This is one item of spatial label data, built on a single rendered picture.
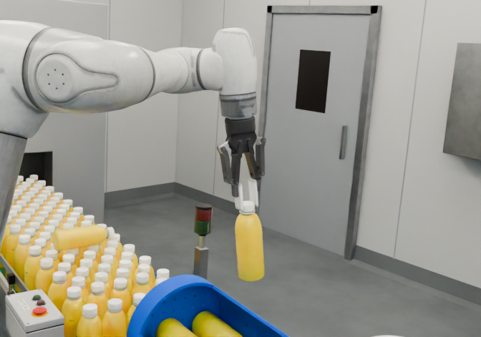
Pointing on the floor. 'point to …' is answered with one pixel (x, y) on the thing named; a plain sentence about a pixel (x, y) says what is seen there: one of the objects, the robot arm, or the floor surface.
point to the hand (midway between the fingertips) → (245, 194)
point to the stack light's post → (200, 262)
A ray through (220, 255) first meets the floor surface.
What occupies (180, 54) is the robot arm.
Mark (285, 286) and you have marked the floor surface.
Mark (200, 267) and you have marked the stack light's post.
